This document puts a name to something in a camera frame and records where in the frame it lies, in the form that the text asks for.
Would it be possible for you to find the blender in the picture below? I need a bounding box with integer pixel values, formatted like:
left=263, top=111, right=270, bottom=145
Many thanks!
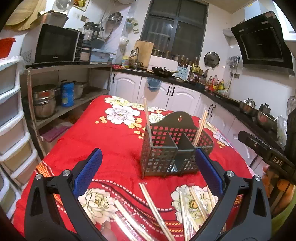
left=83, top=22, right=100, bottom=41

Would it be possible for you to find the blue knife block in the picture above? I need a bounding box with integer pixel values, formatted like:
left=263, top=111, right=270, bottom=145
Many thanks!
left=175, top=66, right=190, bottom=80

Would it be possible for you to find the dark kitchen window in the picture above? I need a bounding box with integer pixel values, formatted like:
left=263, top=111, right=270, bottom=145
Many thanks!
left=140, top=0, right=209, bottom=60

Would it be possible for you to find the person left hand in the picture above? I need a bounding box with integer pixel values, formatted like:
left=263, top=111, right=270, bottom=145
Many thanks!
left=100, top=221, right=117, bottom=241

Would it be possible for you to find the blue bag on cabinet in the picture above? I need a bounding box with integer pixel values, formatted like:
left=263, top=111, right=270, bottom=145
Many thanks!
left=147, top=77, right=162, bottom=92

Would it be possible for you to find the black range hood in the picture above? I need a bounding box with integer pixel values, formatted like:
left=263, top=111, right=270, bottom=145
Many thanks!
left=230, top=11, right=295, bottom=76

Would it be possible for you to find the red plastic basin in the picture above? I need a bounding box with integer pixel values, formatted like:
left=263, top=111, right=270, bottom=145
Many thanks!
left=0, top=38, right=16, bottom=59

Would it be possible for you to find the blue plastic box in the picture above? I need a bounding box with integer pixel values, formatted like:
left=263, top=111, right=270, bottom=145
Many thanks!
left=90, top=48, right=114, bottom=63

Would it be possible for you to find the round bamboo board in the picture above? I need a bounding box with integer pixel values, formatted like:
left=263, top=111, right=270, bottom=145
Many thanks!
left=5, top=0, right=47, bottom=31

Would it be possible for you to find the hanging pot lid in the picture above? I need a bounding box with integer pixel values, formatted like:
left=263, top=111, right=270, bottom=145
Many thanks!
left=204, top=51, right=220, bottom=69

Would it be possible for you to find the black microwave oven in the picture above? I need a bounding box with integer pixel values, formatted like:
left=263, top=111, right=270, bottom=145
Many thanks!
left=21, top=24, right=84, bottom=67

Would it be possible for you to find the wooden cutting board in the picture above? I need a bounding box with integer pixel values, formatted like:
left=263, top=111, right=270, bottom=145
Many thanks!
left=134, top=40, right=154, bottom=68

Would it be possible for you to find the person right hand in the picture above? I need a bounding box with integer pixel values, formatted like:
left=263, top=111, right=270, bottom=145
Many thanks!
left=262, top=165, right=295, bottom=217

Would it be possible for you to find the black wok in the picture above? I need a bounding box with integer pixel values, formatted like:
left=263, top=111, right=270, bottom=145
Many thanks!
left=152, top=67, right=178, bottom=78

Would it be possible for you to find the stainless steel pot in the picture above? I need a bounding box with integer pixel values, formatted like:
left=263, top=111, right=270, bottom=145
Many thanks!
left=32, top=84, right=57, bottom=119

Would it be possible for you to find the white plastic drawer unit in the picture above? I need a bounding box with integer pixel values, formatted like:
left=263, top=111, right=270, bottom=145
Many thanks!
left=1, top=56, right=40, bottom=220

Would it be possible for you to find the blue canister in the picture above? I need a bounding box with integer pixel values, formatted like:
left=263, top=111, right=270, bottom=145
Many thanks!
left=61, top=80, right=74, bottom=107

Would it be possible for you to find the wooden chopstick pair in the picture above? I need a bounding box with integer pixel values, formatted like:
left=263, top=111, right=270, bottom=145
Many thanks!
left=139, top=183, right=175, bottom=241
left=189, top=187, right=208, bottom=221
left=193, top=110, right=208, bottom=147
left=143, top=97, right=152, bottom=147
left=113, top=200, right=156, bottom=240
left=207, top=186, right=216, bottom=209
left=179, top=190, right=192, bottom=241

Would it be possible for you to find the grey plastic utensil basket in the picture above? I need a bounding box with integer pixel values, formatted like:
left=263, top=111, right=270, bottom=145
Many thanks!
left=140, top=111, right=214, bottom=178

